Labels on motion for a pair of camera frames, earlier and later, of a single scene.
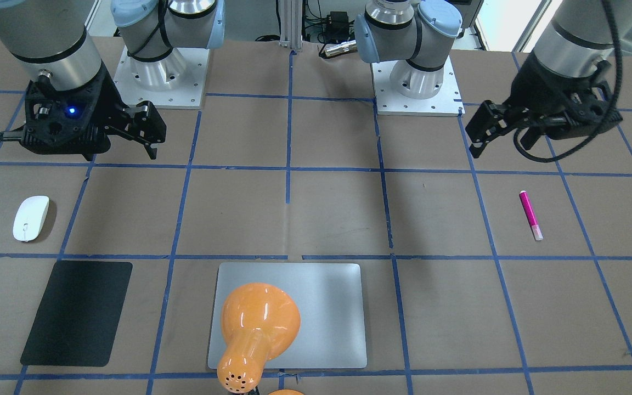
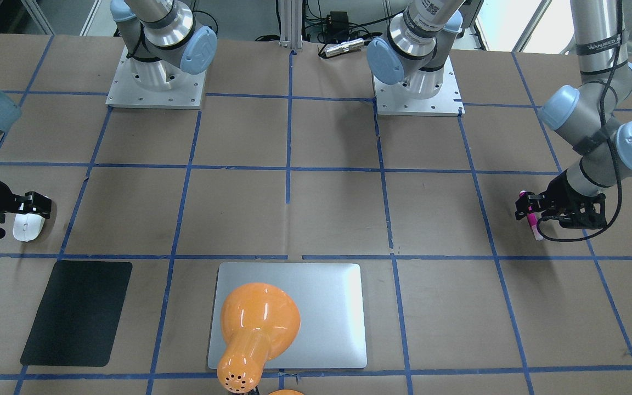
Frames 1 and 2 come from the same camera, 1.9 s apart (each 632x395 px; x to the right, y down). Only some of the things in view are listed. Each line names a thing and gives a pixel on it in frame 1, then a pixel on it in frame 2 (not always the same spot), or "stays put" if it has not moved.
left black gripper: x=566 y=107 → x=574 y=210
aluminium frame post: x=291 y=24 stays put
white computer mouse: x=29 y=216 stays put
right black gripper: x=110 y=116 → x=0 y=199
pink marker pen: x=535 y=226 stays put
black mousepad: x=78 y=320 stays put
